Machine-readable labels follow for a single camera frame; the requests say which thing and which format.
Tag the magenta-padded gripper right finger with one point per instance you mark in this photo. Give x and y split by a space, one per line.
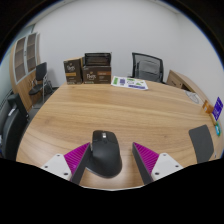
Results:
150 159

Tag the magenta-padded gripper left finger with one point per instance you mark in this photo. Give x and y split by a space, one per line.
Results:
71 159

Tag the black computer mouse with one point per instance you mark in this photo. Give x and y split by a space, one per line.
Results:
105 153

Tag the dark grey mouse pad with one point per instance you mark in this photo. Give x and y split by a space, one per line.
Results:
201 144

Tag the black padded swivel chair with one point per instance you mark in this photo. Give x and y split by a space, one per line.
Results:
11 130

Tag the round grey patterned mat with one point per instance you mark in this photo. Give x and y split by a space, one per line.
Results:
193 97

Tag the orange cardboard box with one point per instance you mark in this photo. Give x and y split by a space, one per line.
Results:
207 107

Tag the white printed paper sheet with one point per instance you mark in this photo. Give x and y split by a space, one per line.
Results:
129 83

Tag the wooden side desk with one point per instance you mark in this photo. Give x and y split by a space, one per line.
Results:
181 81

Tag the purple card package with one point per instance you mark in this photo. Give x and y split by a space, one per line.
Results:
217 108

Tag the small brown coffee carton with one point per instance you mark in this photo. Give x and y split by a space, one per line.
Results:
72 71

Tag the large brown open carton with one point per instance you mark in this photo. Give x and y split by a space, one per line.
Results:
96 75

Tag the black mesh office chair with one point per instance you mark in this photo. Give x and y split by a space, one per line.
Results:
147 68

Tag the black visitor chair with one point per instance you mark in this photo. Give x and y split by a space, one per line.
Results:
40 71

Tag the wooden shelf unit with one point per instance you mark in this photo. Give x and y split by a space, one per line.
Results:
21 76

